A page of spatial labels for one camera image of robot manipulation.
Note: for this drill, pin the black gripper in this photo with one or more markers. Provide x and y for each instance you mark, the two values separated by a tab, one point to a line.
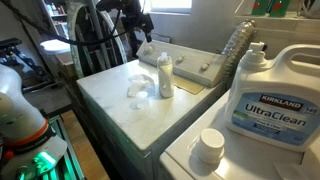
138	15

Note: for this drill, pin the white ribbed bottle cap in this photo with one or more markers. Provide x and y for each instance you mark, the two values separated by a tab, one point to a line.
210	145

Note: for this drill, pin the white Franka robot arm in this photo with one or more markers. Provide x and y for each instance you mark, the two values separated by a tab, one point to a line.
20	113

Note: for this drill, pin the small white detergent bottle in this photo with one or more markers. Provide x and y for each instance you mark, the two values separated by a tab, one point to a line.
165	78

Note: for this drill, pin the white dryer knob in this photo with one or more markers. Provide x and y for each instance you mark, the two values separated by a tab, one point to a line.
204	66
148	50
180	59

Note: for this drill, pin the bright window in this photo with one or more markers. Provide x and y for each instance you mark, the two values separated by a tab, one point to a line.
170	5

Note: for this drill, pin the crumpled white dryer sheet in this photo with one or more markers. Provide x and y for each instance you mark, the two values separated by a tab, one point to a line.
140	83

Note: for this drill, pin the blue patterned curtain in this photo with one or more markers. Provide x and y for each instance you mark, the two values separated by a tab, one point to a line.
75	40

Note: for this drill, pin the white washing machine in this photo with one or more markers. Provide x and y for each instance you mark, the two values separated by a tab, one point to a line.
126	116
240	156

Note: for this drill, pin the round white stool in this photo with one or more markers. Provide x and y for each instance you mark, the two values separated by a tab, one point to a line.
55	46

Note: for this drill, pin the green boxes on shelf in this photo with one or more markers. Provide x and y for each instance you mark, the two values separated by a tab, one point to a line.
270	6

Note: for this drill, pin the wooden platform board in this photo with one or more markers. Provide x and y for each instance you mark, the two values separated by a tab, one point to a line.
86	150

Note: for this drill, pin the large Kirkland detergent jug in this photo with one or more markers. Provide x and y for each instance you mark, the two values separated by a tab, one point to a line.
276	110

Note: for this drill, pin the silver flexible vent duct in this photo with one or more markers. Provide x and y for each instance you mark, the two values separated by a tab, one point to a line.
238	46

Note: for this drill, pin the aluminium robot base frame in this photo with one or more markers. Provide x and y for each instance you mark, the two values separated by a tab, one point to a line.
71	160

